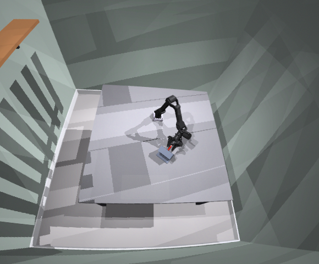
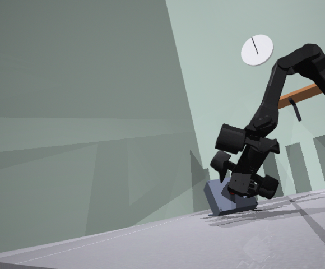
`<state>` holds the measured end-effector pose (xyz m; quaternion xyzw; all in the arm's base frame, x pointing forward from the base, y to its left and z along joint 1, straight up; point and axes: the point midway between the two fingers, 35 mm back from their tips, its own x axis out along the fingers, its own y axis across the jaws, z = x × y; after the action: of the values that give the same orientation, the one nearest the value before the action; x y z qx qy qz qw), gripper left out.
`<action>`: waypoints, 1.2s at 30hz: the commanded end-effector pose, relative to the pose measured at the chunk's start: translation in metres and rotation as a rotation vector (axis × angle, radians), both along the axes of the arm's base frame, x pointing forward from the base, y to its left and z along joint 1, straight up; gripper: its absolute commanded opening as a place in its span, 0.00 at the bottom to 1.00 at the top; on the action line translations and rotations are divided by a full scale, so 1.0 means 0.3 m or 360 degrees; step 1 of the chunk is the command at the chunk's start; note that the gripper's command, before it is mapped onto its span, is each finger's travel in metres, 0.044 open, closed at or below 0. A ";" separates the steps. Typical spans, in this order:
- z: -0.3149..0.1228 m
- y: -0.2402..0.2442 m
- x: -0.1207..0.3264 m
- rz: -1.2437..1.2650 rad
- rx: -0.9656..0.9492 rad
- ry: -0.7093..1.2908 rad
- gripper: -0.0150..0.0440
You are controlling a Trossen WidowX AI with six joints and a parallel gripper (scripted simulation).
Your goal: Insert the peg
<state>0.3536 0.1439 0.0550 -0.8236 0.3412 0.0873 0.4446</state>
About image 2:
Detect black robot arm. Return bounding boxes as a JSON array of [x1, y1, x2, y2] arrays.
[[215, 43, 325, 197]]

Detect blue-grey square panel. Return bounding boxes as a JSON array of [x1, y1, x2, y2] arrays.
[[203, 177, 258, 216]]

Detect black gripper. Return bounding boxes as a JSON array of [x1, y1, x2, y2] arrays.
[[210, 150, 279, 199]]

